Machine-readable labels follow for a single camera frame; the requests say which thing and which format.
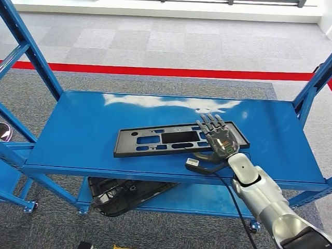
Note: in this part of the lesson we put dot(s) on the right robot hand grey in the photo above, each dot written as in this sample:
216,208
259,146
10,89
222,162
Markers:
222,144

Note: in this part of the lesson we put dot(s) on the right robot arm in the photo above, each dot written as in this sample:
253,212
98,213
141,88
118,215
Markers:
264,196

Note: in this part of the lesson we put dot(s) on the large black ribbed plastic part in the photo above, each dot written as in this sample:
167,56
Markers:
116,199

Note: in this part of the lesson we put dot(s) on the small blue metal shelf rack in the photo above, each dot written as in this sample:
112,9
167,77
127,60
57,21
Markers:
10,178

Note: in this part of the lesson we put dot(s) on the red barrier belt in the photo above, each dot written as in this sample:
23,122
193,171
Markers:
330,84
155,71

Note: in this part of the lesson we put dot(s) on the chrome stanchion base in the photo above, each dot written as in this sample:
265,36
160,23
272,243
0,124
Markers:
5,132

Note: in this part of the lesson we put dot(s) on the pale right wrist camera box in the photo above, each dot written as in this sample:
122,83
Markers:
192,162

